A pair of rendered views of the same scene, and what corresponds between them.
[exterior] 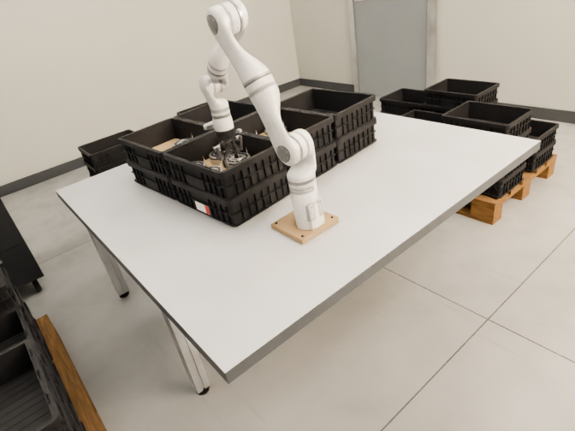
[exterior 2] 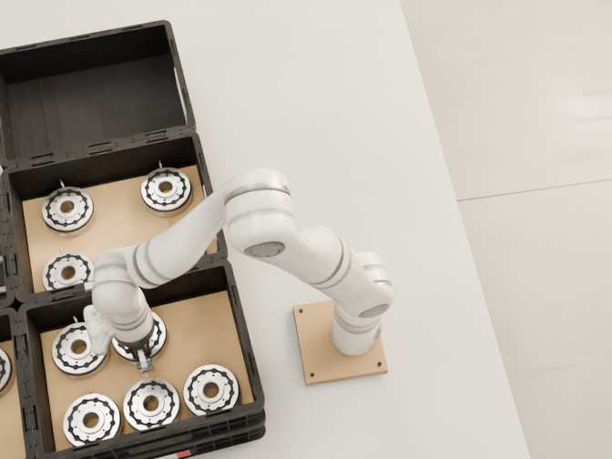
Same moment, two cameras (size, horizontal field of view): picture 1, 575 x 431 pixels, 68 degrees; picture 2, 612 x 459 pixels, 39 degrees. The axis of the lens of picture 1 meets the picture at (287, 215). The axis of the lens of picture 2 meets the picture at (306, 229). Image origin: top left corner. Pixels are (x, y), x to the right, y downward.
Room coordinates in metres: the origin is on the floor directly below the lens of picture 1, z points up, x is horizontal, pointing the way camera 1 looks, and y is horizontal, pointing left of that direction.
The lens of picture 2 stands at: (1.11, 0.57, 2.42)
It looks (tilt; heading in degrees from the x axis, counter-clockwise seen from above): 63 degrees down; 292
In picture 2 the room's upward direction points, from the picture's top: 3 degrees clockwise
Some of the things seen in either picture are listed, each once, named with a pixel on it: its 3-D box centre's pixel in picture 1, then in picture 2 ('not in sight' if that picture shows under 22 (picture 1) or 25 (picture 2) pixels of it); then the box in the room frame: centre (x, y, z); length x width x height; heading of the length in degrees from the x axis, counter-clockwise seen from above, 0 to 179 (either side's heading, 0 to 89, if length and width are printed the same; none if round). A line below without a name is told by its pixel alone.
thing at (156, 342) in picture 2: (237, 158); (138, 334); (1.60, 0.16, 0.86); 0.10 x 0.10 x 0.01
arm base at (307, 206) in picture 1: (305, 201); (355, 321); (1.25, -0.07, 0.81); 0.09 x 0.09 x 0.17; 40
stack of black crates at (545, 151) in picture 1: (514, 142); not in sight; (2.53, -1.56, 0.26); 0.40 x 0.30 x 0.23; 35
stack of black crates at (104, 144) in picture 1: (121, 169); not in sight; (3.01, 1.16, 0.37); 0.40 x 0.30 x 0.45; 125
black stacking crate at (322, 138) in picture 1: (278, 135); (117, 226); (1.75, -0.02, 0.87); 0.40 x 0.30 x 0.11; 40
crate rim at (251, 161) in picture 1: (221, 150); (139, 356); (1.56, 0.21, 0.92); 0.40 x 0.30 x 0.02; 40
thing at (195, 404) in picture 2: not in sight; (210, 391); (1.43, 0.20, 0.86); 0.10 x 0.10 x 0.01
